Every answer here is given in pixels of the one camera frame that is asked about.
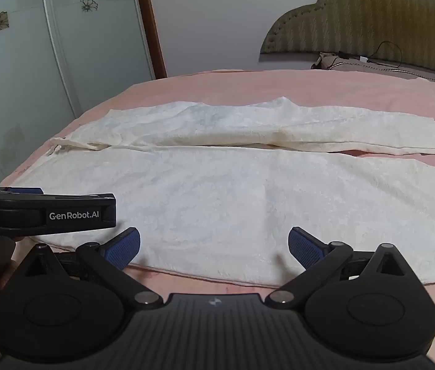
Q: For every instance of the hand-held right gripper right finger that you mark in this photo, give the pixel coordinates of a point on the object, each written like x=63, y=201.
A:
x=304, y=248

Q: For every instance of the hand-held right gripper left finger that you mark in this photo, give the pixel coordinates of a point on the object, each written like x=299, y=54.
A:
x=123, y=248

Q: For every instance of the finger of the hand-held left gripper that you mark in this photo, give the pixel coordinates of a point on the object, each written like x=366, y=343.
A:
x=24, y=190

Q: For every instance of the white pants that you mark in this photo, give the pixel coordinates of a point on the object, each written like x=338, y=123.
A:
x=202, y=200

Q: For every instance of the floral glass wardrobe door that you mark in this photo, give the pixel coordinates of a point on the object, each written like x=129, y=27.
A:
x=67, y=65

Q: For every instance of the pink bed sheet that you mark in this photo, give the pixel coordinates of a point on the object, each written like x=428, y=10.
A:
x=240, y=84

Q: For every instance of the beige pillow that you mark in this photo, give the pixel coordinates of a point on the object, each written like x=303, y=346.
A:
x=394, y=75

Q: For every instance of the black charger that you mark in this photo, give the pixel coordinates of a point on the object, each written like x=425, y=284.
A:
x=348, y=55

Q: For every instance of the olive padded headboard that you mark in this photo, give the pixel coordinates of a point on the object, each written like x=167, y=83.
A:
x=356, y=15

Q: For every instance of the brown wooden frame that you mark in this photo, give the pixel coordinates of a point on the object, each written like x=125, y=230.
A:
x=152, y=27

